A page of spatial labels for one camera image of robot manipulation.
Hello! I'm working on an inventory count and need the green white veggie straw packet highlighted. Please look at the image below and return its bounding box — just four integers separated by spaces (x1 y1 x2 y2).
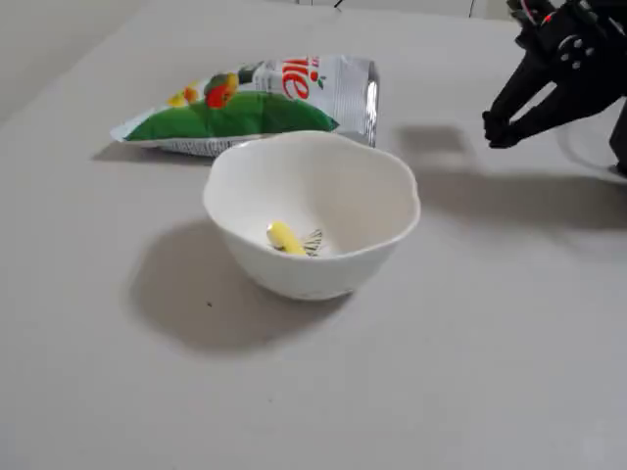
109 54 381 158

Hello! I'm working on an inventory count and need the white ceramic bowl butterfly print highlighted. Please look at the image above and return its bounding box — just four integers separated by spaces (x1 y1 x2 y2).
202 130 422 302

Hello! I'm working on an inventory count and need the yellow veggie straw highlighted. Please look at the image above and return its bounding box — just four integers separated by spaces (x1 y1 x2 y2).
265 220 310 258

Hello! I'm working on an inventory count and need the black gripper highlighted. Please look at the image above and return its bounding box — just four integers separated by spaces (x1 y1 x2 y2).
481 0 627 150

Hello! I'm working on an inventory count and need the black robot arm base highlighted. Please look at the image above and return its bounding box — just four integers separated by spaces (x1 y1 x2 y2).
608 97 627 177

